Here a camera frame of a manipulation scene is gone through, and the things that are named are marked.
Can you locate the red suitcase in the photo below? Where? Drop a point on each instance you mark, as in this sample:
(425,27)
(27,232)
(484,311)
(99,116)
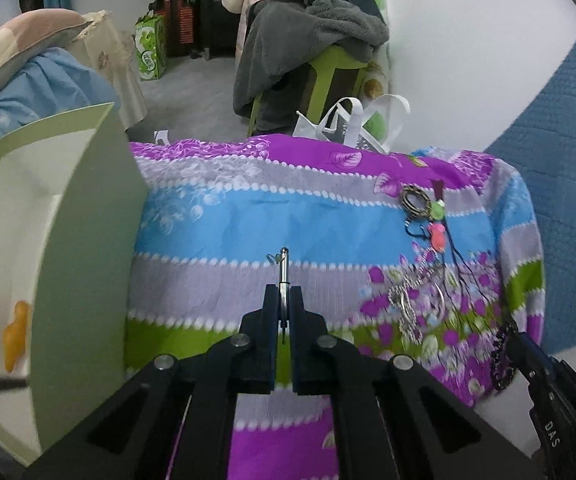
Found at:
(177,25)

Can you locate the light blue bedsheet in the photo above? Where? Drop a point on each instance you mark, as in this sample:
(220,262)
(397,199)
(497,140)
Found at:
(42,90)

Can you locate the cream lace cloth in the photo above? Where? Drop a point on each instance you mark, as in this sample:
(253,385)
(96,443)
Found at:
(117,70)

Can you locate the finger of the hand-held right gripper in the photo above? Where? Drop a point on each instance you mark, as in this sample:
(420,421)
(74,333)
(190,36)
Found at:
(525,352)

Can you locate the orange pendant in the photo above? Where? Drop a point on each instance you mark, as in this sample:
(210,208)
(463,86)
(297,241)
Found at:
(15,332)

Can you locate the white tote bag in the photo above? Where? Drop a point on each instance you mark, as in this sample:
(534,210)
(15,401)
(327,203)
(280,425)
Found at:
(348,125)

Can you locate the pink and cream pillow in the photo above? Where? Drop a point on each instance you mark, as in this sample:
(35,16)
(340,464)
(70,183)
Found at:
(12,55)

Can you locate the green plastic stool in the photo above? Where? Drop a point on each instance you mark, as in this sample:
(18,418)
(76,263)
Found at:
(328,67)

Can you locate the pale green cardboard box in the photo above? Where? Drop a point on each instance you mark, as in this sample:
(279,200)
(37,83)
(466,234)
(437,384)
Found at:
(82,260)

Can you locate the green tissue pack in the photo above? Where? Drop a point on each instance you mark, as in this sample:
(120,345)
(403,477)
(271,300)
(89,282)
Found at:
(148,47)

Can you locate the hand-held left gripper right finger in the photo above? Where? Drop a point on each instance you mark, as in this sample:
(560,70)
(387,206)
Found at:
(298,340)

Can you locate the floral striped printed cloth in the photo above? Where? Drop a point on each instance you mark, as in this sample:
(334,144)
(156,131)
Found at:
(268,210)

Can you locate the blue quilted cushion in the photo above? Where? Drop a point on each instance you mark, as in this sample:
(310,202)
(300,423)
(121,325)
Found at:
(568,135)

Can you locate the fruit print folded mat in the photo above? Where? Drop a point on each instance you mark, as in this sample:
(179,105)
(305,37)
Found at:
(377,60)

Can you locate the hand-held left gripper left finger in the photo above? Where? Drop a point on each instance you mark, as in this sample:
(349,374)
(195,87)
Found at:
(270,340)

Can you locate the black suitcase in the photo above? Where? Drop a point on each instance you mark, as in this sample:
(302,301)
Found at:
(217,10)

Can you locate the grey fleece blanket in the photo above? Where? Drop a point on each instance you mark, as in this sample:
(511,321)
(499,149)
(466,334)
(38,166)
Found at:
(313,35)

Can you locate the small silver metal pin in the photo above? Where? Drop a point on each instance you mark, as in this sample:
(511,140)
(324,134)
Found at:
(284,275)

